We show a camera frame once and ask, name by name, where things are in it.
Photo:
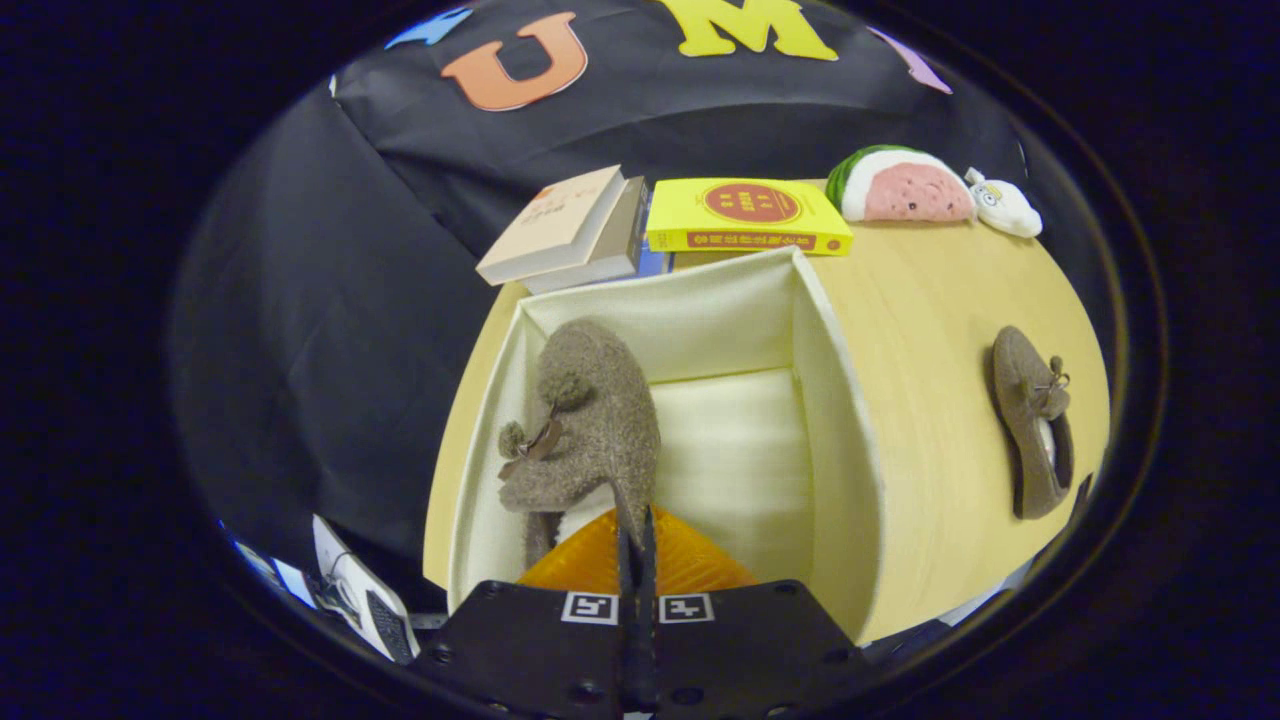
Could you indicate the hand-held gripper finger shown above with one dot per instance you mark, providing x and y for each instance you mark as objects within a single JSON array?
[
  {"x": 628, "y": 620},
  {"x": 648, "y": 620}
]

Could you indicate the cream fabric storage box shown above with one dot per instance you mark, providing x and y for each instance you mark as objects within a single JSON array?
[{"x": 730, "y": 450}]

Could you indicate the brown fuzzy slipper shoe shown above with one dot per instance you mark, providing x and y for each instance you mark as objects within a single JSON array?
[
  {"x": 1020, "y": 400},
  {"x": 600, "y": 400}
]

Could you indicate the white keyboard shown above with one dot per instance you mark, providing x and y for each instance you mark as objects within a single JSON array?
[{"x": 365, "y": 600}]

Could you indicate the blue book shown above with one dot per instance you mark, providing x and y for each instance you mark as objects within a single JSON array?
[{"x": 652, "y": 262}]

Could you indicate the grey book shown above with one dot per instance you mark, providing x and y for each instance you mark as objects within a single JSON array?
[{"x": 615, "y": 250}]

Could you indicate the beige paperback book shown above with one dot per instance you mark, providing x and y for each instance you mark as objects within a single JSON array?
[{"x": 555, "y": 225}]

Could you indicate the yellow book with red circle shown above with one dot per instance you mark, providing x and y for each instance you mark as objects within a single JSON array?
[{"x": 745, "y": 210}]

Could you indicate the black backdrop cloth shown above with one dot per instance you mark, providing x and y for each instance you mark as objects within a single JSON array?
[{"x": 300, "y": 350}]

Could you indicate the watermelon slice plush toy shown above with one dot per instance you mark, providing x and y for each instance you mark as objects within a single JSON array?
[{"x": 910, "y": 190}]

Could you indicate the white plush toy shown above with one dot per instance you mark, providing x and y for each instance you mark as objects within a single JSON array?
[{"x": 1005, "y": 208}]

